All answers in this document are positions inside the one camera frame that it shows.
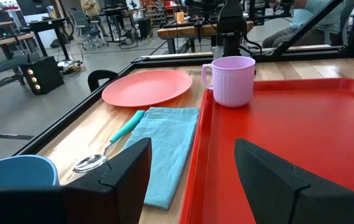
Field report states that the shelf with red bins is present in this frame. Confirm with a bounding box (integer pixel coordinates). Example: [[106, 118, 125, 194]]
[[142, 0, 180, 19]]

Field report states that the spoon with teal handle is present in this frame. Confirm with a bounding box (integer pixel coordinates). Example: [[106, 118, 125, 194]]
[[72, 110, 146, 174]]

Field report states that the black computer tower with lights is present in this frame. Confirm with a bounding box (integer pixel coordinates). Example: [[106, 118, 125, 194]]
[[20, 55, 65, 95]]

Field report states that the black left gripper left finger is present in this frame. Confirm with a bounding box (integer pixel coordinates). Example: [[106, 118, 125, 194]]
[[0, 138, 152, 224]]

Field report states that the person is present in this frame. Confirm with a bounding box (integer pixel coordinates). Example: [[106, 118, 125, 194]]
[[81, 0, 103, 19], [262, 0, 347, 49]]

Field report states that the lilac ribbed mug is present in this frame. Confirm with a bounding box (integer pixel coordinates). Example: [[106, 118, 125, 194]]
[[201, 55, 256, 108]]

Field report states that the coral pink plate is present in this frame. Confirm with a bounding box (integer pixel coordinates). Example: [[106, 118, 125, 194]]
[[101, 69, 193, 108]]

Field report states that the red plastic tray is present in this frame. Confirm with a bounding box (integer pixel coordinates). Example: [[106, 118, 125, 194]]
[[179, 77, 354, 224]]

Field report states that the grey office chair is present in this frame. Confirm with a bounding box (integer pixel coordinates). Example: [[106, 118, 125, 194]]
[[68, 10, 106, 50]]

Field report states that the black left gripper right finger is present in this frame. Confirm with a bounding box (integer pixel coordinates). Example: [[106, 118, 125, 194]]
[[234, 138, 354, 224]]

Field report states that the black bin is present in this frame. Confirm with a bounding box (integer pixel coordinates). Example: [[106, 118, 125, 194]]
[[137, 17, 152, 40]]

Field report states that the teal cloth napkin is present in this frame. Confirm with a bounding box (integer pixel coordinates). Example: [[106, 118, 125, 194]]
[[121, 106, 200, 210]]

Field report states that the wooden workbench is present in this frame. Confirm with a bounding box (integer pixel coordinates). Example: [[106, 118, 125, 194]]
[[157, 21, 254, 54]]

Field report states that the black desk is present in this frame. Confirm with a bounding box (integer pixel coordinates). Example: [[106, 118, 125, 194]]
[[27, 17, 72, 62]]

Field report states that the black aluminium table frame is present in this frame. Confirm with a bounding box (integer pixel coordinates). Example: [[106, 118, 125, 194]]
[[13, 0, 354, 156]]

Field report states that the blue bowl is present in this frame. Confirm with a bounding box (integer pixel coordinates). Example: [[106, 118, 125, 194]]
[[0, 154, 60, 187]]

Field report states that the orange cup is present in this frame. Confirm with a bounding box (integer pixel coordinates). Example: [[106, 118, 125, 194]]
[[175, 11, 188, 24]]

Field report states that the wooden desk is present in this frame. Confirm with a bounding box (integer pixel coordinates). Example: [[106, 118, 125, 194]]
[[0, 32, 37, 60]]

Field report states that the black loop bracket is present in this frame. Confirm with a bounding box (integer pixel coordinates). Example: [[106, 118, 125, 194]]
[[87, 69, 119, 93]]

